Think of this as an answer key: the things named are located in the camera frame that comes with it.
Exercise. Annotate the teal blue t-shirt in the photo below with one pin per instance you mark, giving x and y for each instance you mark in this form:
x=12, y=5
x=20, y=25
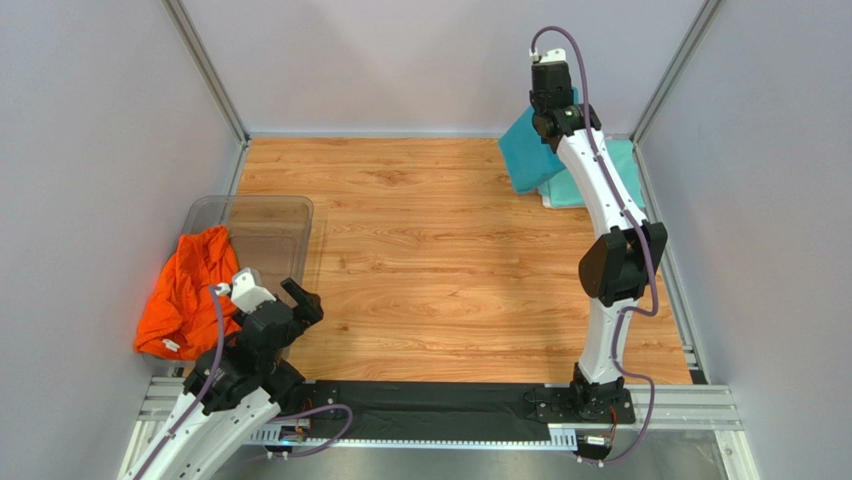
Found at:
x=529, y=162

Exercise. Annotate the black table edge strip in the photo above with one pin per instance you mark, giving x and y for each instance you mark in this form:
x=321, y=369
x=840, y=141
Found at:
x=428, y=411

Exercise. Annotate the folded mint green t-shirt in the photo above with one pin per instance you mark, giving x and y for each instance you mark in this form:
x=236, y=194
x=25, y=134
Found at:
x=561, y=192

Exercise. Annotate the orange crumpled t-shirt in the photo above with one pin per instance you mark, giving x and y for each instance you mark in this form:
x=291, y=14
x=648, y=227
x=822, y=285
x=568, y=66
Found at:
x=179, y=321

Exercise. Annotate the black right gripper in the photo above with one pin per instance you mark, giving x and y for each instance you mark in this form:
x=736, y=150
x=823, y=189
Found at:
x=550, y=81

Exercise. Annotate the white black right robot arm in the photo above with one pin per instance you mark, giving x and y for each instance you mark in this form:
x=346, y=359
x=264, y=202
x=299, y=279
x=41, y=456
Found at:
x=622, y=262

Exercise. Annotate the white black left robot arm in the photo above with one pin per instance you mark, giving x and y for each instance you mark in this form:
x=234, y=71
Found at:
x=194, y=445

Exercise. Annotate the clear plastic bin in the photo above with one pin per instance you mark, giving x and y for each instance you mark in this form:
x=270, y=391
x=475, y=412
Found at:
x=268, y=233

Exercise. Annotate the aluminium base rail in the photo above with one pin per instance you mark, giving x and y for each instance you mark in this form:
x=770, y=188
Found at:
x=695, y=432

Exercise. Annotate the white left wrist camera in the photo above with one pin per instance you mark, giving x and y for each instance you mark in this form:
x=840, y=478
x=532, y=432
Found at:
x=245, y=291

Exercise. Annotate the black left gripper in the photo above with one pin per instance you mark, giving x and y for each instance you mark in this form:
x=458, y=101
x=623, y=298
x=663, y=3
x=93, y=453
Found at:
x=308, y=309

